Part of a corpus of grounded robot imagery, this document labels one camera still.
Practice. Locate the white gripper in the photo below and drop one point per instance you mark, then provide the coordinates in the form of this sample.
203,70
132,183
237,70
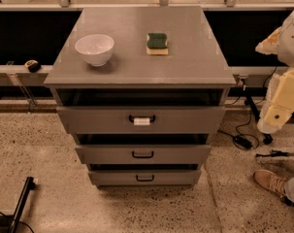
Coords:
291,46

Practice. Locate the grey drawer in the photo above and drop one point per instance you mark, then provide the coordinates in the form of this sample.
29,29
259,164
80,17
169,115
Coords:
143,154
167,177
141,120

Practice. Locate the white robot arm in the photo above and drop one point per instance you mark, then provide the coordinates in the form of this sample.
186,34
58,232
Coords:
286,42

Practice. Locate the grey drawer cabinet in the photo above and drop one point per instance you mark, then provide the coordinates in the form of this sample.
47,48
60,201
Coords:
194,73

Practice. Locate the grey top drawer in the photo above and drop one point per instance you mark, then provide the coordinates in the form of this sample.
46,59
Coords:
141,120

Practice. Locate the grey bottom drawer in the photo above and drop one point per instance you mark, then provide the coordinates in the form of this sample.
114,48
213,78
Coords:
167,177

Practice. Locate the black tripod leg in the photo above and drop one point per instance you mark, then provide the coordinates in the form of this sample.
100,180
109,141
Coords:
267,138

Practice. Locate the black tool on floor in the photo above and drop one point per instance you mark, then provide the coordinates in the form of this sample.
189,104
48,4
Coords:
276,153

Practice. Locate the green yellow sponge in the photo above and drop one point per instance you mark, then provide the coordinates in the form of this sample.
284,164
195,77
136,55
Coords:
157,44

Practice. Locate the tan work boot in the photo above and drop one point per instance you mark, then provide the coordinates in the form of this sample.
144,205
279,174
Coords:
270,181

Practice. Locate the white ceramic bowl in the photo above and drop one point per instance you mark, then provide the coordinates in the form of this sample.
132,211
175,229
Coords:
96,49

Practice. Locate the black yellow tape measure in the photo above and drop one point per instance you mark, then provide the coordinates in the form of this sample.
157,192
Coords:
32,66

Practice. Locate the black stand leg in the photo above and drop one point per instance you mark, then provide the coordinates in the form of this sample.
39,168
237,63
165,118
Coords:
10,223

